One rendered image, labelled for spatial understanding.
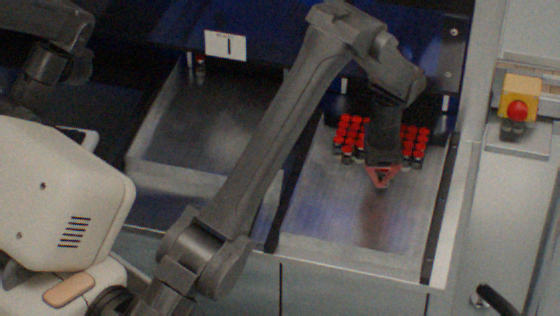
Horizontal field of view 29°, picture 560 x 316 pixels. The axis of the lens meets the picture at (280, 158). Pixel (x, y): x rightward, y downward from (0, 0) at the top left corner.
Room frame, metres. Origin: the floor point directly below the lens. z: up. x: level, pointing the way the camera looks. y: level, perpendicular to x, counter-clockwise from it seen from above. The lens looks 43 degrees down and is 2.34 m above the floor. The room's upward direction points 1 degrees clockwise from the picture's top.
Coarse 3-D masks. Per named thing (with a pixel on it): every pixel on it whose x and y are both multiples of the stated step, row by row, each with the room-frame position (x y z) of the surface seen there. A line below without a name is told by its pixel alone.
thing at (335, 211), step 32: (320, 128) 1.64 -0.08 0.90; (320, 160) 1.57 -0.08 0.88; (352, 160) 1.57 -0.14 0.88; (320, 192) 1.48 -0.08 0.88; (352, 192) 1.48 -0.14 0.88; (384, 192) 1.48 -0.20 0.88; (416, 192) 1.48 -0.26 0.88; (288, 224) 1.39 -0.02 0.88; (320, 224) 1.39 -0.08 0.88; (352, 224) 1.40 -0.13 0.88; (384, 224) 1.40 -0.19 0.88; (416, 224) 1.40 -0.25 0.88; (352, 256) 1.31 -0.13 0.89; (384, 256) 1.30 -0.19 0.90; (416, 256) 1.32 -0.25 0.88
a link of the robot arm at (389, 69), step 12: (384, 36) 1.21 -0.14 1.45; (372, 48) 1.20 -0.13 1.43; (384, 48) 1.21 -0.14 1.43; (396, 48) 1.36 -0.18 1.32; (360, 60) 1.26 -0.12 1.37; (372, 60) 1.27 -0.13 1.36; (384, 60) 1.22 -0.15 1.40; (396, 60) 1.37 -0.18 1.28; (372, 72) 1.33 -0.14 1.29; (384, 72) 1.34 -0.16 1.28; (396, 72) 1.39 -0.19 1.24; (408, 72) 1.43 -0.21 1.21; (420, 72) 1.48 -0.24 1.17; (384, 84) 1.40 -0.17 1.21; (396, 84) 1.41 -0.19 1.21; (408, 84) 1.44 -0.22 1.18
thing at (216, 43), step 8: (208, 32) 1.77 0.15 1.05; (216, 32) 1.76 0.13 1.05; (208, 40) 1.77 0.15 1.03; (216, 40) 1.76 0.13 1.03; (224, 40) 1.76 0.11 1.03; (232, 40) 1.75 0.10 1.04; (240, 40) 1.75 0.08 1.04; (208, 48) 1.77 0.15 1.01; (216, 48) 1.76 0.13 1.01; (224, 48) 1.76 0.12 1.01; (232, 48) 1.75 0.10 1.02; (240, 48) 1.75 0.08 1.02; (224, 56) 1.76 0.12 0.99; (232, 56) 1.75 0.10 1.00; (240, 56) 1.75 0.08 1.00
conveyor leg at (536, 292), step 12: (552, 192) 1.74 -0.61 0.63; (552, 204) 1.73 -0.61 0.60; (552, 216) 1.72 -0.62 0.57; (552, 228) 1.72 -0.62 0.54; (540, 240) 1.74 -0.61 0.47; (552, 240) 1.72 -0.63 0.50; (540, 252) 1.73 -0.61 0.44; (552, 252) 1.72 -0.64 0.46; (540, 264) 1.72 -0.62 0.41; (552, 264) 1.72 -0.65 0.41; (540, 276) 1.72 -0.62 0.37; (552, 276) 1.73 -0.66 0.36; (528, 288) 1.74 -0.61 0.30; (540, 288) 1.72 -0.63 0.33; (528, 300) 1.73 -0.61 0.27; (540, 300) 1.72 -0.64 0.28; (528, 312) 1.72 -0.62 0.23; (540, 312) 1.72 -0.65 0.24
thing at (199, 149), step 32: (160, 96) 1.73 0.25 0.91; (192, 96) 1.76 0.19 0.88; (224, 96) 1.76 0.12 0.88; (256, 96) 1.76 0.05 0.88; (160, 128) 1.66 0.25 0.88; (192, 128) 1.66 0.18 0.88; (224, 128) 1.66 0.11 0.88; (128, 160) 1.54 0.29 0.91; (160, 160) 1.56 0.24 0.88; (192, 160) 1.57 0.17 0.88; (224, 160) 1.57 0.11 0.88
